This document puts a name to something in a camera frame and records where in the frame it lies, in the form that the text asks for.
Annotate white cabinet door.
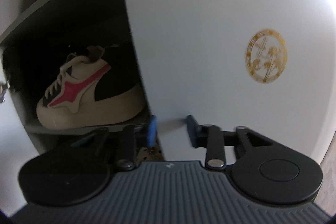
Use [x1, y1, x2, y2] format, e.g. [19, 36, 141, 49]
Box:
[126, 0, 335, 162]

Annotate red black cream sneaker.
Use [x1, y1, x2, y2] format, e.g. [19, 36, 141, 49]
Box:
[37, 45, 146, 130]

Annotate gold round door emblem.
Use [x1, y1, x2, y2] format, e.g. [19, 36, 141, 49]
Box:
[245, 29, 288, 84]

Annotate shoe cabinet shelves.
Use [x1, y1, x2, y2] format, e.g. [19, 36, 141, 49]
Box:
[0, 0, 169, 162]

